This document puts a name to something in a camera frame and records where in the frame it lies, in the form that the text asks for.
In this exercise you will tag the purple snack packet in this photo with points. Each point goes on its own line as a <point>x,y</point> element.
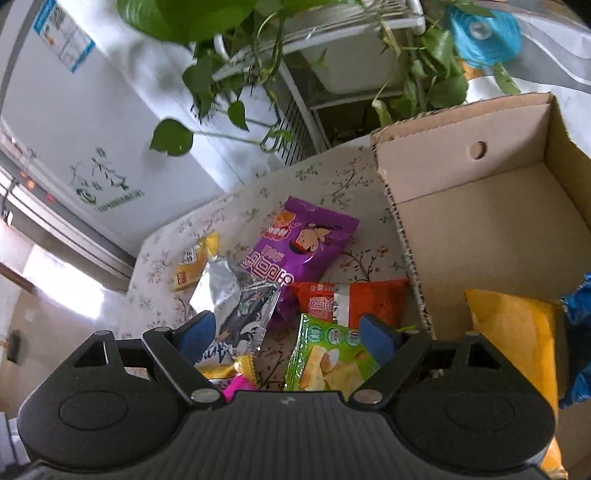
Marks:
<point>300,244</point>

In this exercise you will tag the green pothos plant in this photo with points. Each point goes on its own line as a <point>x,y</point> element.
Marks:
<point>152,18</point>

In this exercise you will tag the white refrigerator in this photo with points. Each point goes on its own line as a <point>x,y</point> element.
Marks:
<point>115,115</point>

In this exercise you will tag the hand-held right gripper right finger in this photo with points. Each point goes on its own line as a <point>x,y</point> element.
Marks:
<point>379,340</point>

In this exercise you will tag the white metal plant rack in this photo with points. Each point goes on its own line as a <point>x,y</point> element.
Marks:
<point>295,35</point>

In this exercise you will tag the small yellow snack packet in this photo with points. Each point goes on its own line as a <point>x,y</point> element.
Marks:
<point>191,263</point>

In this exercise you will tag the white planter box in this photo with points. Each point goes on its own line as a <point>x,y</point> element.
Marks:
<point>351,69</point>

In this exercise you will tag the silver foil packet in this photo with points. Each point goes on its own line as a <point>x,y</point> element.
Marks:
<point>221,286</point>

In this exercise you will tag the blue plastic object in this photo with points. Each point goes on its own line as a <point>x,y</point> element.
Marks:
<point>485,46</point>

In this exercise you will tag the blue snack packet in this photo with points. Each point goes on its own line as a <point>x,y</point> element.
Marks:
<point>579,314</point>

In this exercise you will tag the cardboard box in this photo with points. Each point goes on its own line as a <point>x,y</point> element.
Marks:
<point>485,221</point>

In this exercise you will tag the green snack packet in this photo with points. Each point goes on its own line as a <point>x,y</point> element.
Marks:
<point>323,364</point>

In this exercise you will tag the large yellow snack packet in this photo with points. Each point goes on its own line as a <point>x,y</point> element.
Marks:
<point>512,332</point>

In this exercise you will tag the pink wrapper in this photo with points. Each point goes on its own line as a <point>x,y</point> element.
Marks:
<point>235,388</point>

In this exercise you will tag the red snack packet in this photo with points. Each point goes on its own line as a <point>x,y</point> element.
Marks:
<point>378,300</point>

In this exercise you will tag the grey white cloth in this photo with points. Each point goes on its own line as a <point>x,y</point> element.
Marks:
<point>554,55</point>

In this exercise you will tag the yellow wrapped candy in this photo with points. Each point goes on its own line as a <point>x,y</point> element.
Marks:
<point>244,367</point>

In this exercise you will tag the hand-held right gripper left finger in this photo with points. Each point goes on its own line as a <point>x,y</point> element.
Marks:
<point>197,333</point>

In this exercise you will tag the blue white label sticker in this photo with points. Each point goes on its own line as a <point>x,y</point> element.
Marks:
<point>64,37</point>

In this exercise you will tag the floral tablecloth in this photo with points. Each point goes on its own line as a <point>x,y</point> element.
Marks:
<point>323,184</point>

